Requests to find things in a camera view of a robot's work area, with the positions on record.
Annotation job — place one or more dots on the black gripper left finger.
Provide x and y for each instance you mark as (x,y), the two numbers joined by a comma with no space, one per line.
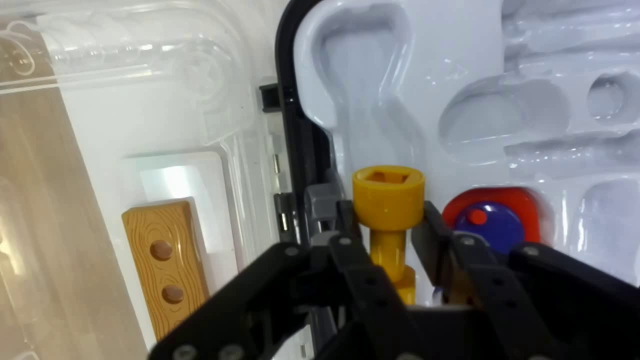
(267,300)

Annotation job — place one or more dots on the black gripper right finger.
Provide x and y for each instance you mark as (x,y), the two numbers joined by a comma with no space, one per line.
(546,300)

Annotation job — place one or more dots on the yellow toy bolt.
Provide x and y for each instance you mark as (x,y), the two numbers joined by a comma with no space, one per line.
(389,196)

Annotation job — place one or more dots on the red blue toy tape measure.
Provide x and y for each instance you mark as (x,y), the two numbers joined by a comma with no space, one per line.
(493,223)

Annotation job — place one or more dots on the wooden toy block with holes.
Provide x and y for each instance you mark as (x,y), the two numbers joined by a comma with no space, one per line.
(166,280)

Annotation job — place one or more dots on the clear plastic parts case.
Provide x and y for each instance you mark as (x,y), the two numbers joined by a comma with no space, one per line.
(467,41)

